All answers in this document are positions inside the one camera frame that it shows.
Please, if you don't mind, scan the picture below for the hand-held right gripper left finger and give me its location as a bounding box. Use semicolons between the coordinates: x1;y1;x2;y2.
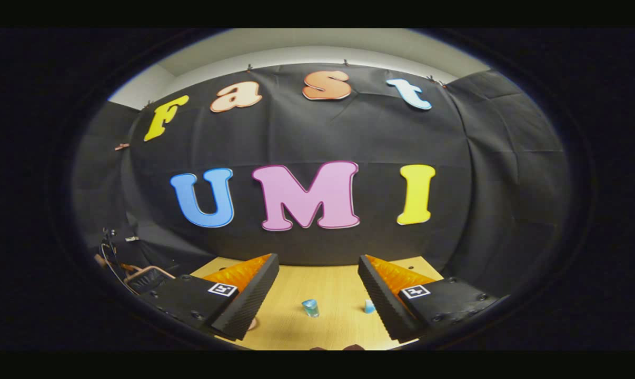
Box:
137;253;280;341

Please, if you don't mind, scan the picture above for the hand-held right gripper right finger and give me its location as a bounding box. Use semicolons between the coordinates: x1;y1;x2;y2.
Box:
357;254;511;343

